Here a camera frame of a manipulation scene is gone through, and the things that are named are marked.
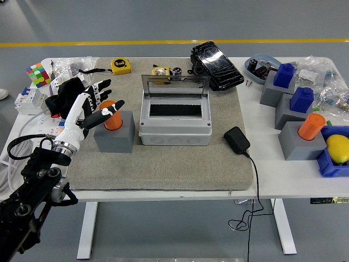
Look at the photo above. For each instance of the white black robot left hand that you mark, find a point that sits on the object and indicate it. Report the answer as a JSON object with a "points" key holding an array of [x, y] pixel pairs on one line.
{"points": [[71, 120]]}

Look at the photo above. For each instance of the orange cylinder battery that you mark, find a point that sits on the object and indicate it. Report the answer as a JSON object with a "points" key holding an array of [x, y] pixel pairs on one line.
{"points": [[113, 122], [310, 127]]}

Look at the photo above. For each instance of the smoky transparent box lid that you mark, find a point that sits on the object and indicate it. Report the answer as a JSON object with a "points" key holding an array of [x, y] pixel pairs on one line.
{"points": [[177, 87]]}

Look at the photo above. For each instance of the glossy black case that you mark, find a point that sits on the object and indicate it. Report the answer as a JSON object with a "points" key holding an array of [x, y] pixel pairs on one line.
{"points": [[218, 68]]}

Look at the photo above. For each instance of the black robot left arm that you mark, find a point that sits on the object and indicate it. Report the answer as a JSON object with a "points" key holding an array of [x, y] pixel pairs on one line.
{"points": [[30, 188]]}

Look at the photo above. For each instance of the grey plastic electrical box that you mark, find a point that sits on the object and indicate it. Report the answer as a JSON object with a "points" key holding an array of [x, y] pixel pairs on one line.
{"points": [[174, 128]]}

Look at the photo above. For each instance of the small red block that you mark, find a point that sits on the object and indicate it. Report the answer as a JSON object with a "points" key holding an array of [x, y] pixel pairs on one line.
{"points": [[55, 115]]}

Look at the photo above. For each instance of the black cloth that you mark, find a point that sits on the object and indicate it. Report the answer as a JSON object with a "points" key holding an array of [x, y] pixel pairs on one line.
{"points": [[68, 90]]}

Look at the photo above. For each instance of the white blue circuit breaker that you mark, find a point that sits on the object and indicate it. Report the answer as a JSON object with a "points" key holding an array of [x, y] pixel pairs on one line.
{"points": [[27, 101]]}

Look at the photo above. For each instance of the grey block with round hole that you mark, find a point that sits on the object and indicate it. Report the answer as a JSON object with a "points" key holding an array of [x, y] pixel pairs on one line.
{"points": [[114, 142]]}

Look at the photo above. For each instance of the silver pen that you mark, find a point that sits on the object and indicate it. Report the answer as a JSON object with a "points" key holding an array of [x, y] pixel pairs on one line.
{"points": [[51, 69]]}

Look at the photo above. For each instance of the large colourful puzzle cube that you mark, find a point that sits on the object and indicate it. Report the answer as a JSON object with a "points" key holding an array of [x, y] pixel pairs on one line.
{"points": [[38, 75]]}

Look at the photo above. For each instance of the clear plastic bag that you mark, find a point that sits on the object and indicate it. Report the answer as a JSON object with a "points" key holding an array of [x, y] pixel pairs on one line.
{"points": [[68, 64]]}

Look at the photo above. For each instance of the square yellow tape measure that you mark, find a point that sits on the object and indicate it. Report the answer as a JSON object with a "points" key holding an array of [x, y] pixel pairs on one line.
{"points": [[120, 65]]}

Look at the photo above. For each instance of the round yellow tape measure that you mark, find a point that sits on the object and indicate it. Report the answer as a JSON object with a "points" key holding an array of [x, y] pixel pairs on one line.
{"points": [[159, 71]]}

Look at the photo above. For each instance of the grey-brown mat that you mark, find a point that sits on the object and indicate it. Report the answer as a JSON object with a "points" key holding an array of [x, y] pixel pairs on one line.
{"points": [[163, 169]]}

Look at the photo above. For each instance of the white table leg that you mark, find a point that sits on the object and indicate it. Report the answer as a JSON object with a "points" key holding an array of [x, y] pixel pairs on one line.
{"points": [[283, 226], [87, 229]]}

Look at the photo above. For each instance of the small black silver capacitor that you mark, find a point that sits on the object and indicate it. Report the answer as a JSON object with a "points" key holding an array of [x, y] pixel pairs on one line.
{"points": [[177, 71]]}

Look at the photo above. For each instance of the black power adapter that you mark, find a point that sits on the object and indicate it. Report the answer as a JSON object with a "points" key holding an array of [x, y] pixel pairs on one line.
{"points": [[236, 139]]}

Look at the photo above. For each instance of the black capacitor in dish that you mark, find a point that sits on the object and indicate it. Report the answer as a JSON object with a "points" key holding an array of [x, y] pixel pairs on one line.
{"points": [[252, 65]]}

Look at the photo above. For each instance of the brown electronic components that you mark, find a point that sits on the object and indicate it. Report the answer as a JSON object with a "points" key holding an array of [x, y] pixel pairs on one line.
{"points": [[261, 71]]}

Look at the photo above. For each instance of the grey block holder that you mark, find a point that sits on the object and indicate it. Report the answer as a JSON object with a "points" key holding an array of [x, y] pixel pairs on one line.
{"points": [[270, 92], [283, 114], [294, 147]]}

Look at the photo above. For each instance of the blue-grey oval dish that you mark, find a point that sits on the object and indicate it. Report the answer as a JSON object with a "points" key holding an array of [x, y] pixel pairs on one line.
{"points": [[268, 58]]}

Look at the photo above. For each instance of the blue bottle-shaped block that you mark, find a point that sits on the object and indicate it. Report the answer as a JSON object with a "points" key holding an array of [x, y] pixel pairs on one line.
{"points": [[301, 99], [283, 76]]}

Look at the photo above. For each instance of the small green piece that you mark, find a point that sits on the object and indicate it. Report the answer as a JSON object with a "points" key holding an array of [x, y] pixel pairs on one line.
{"points": [[329, 123], [317, 109]]}

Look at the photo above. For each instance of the clear bag of components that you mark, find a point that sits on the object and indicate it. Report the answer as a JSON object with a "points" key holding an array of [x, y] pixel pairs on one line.
{"points": [[334, 98], [313, 71]]}

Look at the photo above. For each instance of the blue plastic bin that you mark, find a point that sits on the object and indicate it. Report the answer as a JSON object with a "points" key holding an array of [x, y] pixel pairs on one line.
{"points": [[327, 166]]}

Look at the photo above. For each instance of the black table control panel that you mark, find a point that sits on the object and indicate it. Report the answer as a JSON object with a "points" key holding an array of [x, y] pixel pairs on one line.
{"points": [[321, 201]]}

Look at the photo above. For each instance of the yellow lemon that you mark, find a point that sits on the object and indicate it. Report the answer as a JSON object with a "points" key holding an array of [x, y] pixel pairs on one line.
{"points": [[338, 148]]}

